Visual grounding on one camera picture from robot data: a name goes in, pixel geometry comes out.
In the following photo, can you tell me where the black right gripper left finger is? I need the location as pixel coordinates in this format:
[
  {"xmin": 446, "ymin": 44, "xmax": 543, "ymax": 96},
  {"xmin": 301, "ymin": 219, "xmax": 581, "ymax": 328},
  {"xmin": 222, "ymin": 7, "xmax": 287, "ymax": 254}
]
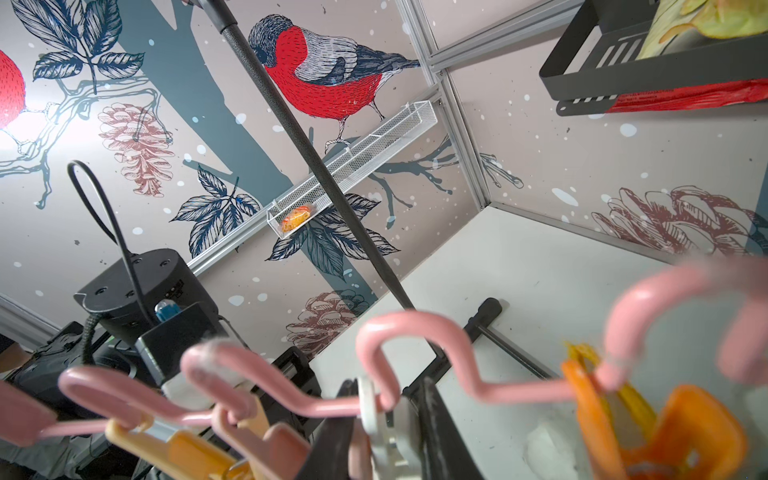
[{"xmin": 307, "ymin": 413, "xmax": 358, "ymax": 480}]

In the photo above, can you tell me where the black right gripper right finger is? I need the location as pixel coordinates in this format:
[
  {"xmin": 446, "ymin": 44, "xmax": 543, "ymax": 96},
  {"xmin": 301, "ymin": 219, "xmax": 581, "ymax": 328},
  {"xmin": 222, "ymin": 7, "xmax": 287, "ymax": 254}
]
[{"xmin": 418, "ymin": 378, "xmax": 483, "ymax": 480}]

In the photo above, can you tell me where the pink clip hanger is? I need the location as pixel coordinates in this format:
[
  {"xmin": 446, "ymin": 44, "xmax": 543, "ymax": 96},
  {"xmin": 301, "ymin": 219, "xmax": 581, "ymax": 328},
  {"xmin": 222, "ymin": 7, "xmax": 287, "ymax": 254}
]
[{"xmin": 1, "ymin": 257, "xmax": 767, "ymax": 447}]

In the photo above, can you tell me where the knit glove yellow cuff bottom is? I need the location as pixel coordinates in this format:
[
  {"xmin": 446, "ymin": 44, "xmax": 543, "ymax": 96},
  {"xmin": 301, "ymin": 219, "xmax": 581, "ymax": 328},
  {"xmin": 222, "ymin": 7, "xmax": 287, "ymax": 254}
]
[{"xmin": 565, "ymin": 342, "xmax": 656, "ymax": 440}]

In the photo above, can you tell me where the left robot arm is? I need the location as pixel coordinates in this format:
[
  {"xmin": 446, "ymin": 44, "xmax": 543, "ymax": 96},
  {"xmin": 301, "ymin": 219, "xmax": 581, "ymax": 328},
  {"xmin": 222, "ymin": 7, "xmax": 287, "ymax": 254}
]
[{"xmin": 8, "ymin": 249, "xmax": 225, "ymax": 420}]

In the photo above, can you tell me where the pink clothespin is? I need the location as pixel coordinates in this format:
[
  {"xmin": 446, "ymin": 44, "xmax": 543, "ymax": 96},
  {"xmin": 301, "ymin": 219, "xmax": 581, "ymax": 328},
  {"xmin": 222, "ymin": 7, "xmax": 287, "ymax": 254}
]
[{"xmin": 211, "ymin": 404, "xmax": 310, "ymax": 479}]

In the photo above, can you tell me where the black garment rack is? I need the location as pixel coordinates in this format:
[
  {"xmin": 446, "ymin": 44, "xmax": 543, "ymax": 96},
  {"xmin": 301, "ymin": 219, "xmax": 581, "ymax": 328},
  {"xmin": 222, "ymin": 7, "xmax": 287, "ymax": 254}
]
[{"xmin": 191, "ymin": 0, "xmax": 559, "ymax": 409}]

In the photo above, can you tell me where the orange snack packet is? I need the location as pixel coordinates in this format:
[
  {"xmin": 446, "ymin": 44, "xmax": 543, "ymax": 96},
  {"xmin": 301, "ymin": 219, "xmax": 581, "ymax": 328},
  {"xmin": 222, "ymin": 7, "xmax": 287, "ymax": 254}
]
[{"xmin": 281, "ymin": 204, "xmax": 314, "ymax": 234}]

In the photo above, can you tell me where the orange clothespin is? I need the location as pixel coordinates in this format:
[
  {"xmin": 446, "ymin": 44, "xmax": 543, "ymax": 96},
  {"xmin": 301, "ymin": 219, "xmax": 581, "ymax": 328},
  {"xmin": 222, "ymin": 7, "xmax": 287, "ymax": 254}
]
[{"xmin": 562, "ymin": 360, "xmax": 748, "ymax": 479}]

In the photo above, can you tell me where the red cassava chips bag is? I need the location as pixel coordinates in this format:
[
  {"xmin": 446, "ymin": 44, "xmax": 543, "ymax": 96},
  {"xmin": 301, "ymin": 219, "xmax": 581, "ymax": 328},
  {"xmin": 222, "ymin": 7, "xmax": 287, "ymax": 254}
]
[{"xmin": 605, "ymin": 0, "xmax": 768, "ymax": 115}]

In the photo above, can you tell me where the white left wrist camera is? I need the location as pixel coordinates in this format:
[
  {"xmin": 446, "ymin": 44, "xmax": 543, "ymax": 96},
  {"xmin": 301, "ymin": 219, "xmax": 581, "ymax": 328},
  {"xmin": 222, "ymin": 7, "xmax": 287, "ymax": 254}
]
[{"xmin": 135, "ymin": 299, "xmax": 229, "ymax": 410}]

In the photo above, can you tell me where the white wire mesh shelf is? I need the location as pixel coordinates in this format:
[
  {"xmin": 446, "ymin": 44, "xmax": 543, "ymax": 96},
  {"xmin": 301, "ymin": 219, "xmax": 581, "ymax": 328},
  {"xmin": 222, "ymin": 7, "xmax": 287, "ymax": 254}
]
[{"xmin": 266, "ymin": 101, "xmax": 438, "ymax": 239}]

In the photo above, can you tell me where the black wall basket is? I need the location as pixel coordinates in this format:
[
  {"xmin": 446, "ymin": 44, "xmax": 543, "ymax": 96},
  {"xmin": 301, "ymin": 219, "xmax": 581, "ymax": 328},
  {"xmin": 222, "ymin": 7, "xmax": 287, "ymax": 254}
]
[{"xmin": 539, "ymin": 1, "xmax": 767, "ymax": 116}]

